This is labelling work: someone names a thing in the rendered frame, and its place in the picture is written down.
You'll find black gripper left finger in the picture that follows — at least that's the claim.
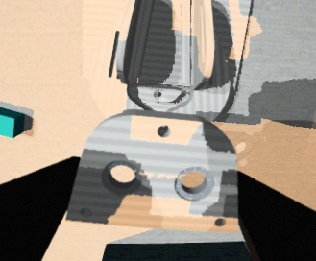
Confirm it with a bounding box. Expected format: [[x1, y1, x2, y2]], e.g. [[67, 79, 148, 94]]
[[0, 156, 81, 261]]

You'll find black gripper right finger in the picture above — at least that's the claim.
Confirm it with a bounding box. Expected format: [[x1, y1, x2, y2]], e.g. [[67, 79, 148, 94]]
[[237, 170, 316, 261]]

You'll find teal long flat bar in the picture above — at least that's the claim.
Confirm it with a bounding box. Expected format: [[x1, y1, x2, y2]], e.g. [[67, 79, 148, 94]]
[[0, 107, 25, 139]]

